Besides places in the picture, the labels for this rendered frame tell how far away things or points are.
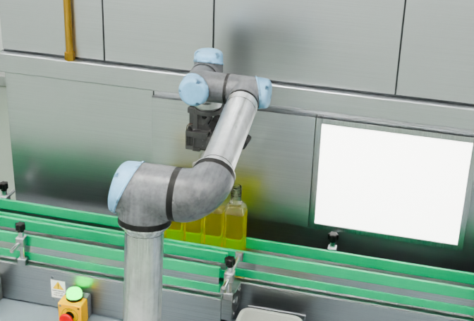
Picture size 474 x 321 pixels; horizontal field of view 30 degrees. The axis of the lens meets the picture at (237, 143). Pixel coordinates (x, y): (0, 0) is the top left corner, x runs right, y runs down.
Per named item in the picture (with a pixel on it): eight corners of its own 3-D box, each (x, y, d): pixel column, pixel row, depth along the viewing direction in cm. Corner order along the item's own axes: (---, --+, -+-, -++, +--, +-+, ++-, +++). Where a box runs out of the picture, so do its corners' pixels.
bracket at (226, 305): (242, 302, 247) (242, 281, 244) (233, 322, 238) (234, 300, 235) (229, 300, 247) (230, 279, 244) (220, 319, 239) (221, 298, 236)
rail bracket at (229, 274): (244, 277, 245) (245, 238, 240) (228, 311, 231) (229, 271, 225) (233, 275, 246) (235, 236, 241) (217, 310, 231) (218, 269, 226)
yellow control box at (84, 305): (92, 315, 250) (91, 293, 247) (81, 330, 243) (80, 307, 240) (69, 310, 251) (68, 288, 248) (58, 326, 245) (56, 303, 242)
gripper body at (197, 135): (193, 140, 241) (193, 99, 236) (223, 144, 239) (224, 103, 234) (185, 152, 234) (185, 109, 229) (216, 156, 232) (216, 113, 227)
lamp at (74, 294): (84, 294, 246) (84, 285, 245) (78, 303, 242) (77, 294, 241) (70, 292, 247) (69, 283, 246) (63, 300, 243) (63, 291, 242)
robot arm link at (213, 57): (188, 54, 222) (197, 44, 229) (188, 95, 226) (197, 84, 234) (219, 58, 220) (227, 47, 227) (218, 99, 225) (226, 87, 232)
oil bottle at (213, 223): (226, 262, 253) (227, 196, 244) (220, 272, 248) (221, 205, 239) (207, 259, 254) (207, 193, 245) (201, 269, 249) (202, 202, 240)
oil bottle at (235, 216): (245, 264, 252) (248, 198, 243) (240, 274, 247) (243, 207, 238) (226, 261, 253) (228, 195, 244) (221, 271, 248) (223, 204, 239)
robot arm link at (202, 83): (221, 81, 210) (232, 66, 220) (175, 75, 213) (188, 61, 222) (220, 111, 214) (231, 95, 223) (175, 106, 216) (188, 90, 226)
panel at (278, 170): (463, 245, 246) (480, 133, 231) (462, 250, 243) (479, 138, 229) (156, 198, 265) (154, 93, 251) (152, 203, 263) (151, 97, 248)
